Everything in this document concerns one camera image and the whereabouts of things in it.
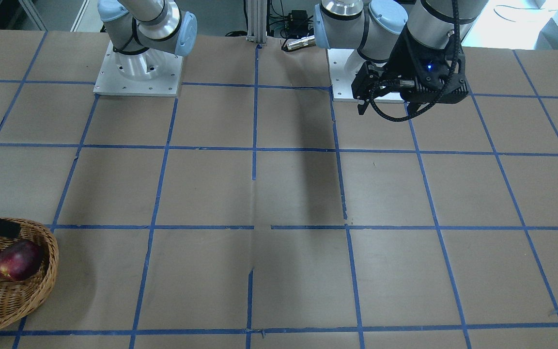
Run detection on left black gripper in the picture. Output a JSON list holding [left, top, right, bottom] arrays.
[[351, 28, 454, 115]]

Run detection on red apple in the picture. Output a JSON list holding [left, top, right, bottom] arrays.
[[0, 240, 45, 282]]

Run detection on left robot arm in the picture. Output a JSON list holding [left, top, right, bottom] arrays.
[[313, 0, 487, 122]]

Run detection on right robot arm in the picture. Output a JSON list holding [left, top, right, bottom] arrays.
[[94, 0, 198, 96]]

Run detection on wicker basket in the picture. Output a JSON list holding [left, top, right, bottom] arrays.
[[0, 217, 60, 329]]

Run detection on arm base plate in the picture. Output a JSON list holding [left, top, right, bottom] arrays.
[[93, 42, 185, 97], [326, 48, 408, 103]]

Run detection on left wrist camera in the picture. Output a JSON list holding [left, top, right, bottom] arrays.
[[400, 34, 468, 104]]

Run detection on aluminium frame post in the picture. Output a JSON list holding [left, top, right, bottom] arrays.
[[245, 0, 269, 47]]

